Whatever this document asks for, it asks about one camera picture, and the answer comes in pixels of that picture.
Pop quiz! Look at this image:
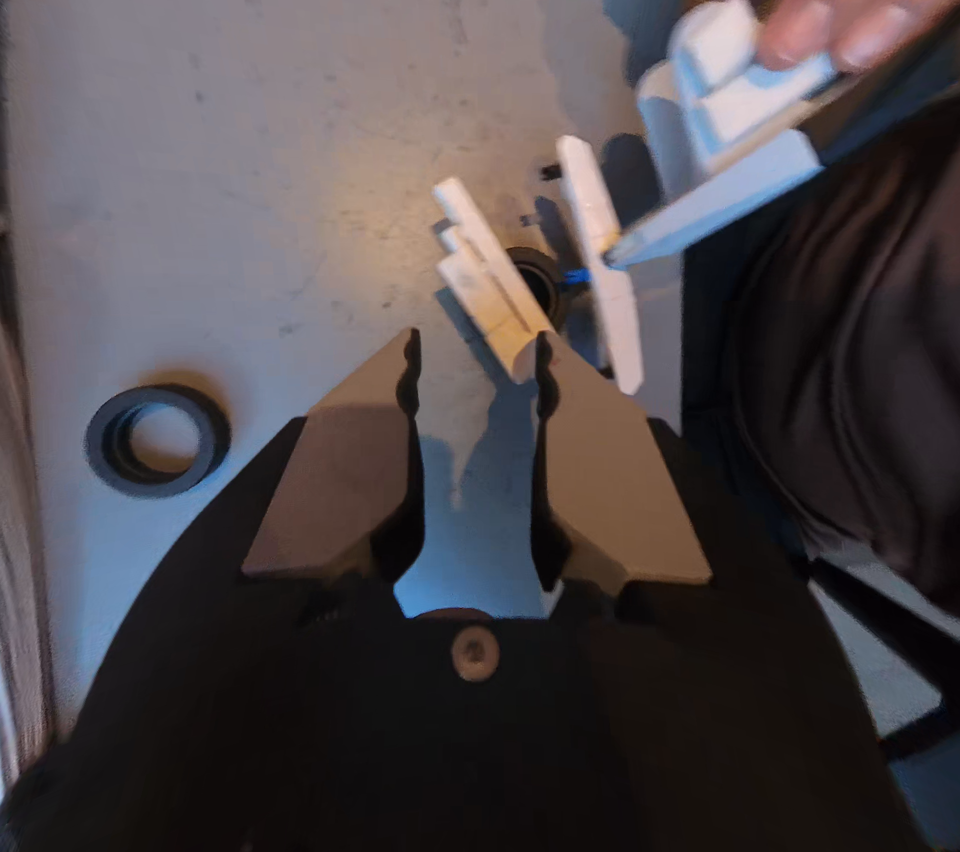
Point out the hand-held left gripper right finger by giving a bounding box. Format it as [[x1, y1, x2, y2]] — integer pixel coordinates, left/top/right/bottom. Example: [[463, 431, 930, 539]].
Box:
[[529, 330, 714, 599]]

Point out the black toy tyre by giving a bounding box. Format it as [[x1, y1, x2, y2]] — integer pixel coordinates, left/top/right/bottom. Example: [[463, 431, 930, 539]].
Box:
[[82, 383, 234, 500], [504, 246, 575, 337]]

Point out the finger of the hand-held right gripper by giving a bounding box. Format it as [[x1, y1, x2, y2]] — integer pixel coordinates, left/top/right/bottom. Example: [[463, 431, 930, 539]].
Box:
[[603, 130, 826, 269]]

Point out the grey desk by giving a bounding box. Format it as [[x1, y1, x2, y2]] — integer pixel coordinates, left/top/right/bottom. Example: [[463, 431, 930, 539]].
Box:
[[0, 0, 687, 740]]

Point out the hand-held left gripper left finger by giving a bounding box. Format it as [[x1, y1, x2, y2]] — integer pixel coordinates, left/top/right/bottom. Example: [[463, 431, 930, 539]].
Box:
[[240, 329, 426, 586]]

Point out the thick open instruction booklet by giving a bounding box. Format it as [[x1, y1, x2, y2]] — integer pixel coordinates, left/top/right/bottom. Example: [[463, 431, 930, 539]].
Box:
[[0, 297, 57, 793]]

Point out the white curved toy beam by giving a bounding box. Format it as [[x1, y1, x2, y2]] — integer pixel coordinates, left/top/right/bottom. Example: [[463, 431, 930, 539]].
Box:
[[555, 134, 646, 397]]

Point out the white hinged brick assembly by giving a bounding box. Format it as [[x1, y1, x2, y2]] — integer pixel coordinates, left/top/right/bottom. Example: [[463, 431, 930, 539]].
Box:
[[431, 177, 560, 385]]

